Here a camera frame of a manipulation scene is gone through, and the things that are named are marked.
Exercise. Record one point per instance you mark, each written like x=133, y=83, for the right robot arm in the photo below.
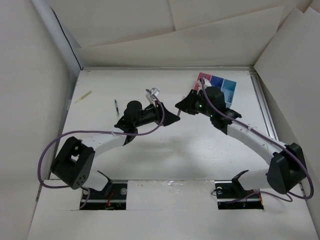
x=286, y=162

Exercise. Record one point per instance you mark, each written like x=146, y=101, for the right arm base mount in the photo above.
x=228, y=193

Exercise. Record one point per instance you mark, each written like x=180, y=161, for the purple drawer box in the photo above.
x=216, y=81

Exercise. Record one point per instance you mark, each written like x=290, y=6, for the pink drawer box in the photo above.
x=202, y=77

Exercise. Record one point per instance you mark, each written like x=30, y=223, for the yellow highlighter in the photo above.
x=83, y=96

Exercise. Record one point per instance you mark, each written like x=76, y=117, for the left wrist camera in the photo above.
x=151, y=95

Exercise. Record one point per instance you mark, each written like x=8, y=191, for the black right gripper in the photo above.
x=187, y=104

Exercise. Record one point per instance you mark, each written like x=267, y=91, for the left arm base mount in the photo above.
x=113, y=197

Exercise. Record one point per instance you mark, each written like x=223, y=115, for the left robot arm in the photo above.
x=73, y=163

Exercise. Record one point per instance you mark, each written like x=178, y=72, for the green cap gel pen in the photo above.
x=116, y=108

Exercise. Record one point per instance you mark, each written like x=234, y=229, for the aluminium rail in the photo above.
x=267, y=118

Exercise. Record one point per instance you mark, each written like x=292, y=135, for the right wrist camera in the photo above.
x=204, y=83

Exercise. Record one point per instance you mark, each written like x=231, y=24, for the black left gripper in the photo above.
x=157, y=109

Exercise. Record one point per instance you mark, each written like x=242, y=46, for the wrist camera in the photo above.
x=151, y=95
x=204, y=83

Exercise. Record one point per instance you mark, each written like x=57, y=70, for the light blue drawer box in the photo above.
x=228, y=88

